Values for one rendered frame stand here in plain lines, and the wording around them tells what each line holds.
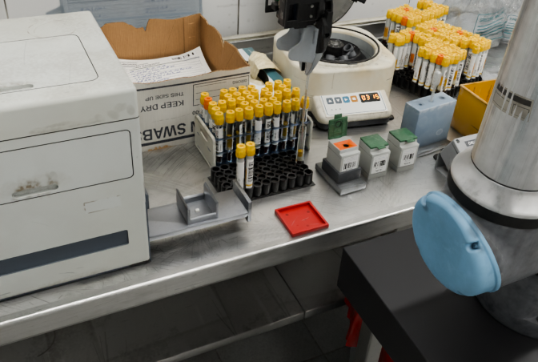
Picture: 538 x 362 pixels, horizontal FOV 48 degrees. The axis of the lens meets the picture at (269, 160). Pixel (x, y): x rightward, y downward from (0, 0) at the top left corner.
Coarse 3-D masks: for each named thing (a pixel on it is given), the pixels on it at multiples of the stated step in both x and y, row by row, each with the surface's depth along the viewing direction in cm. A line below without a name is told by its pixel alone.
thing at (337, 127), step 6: (330, 120) 107; (336, 120) 107; (342, 120) 108; (330, 126) 107; (336, 126) 108; (342, 126) 108; (330, 132) 108; (336, 132) 109; (342, 132) 109; (330, 138) 108; (336, 138) 109
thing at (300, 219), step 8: (280, 208) 102; (288, 208) 103; (296, 208) 103; (304, 208) 104; (312, 208) 103; (280, 216) 101; (288, 216) 102; (296, 216) 102; (304, 216) 102; (312, 216) 102; (320, 216) 101; (288, 224) 100; (296, 224) 100; (304, 224) 100; (312, 224) 100; (320, 224) 100; (328, 224) 100; (296, 232) 97; (304, 232) 98
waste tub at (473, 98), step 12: (468, 84) 125; (480, 84) 127; (492, 84) 128; (468, 96) 123; (480, 96) 129; (456, 108) 127; (468, 108) 124; (480, 108) 120; (456, 120) 128; (468, 120) 124; (480, 120) 121; (468, 132) 125
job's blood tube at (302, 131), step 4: (300, 124) 107; (304, 124) 107; (300, 128) 107; (304, 128) 106; (300, 132) 107; (304, 132) 107; (300, 136) 107; (304, 136) 108; (300, 140) 108; (304, 140) 108; (300, 144) 108; (304, 144) 109; (300, 148) 109; (300, 152) 109; (296, 156) 110; (300, 156) 110; (296, 160) 111; (300, 160) 110
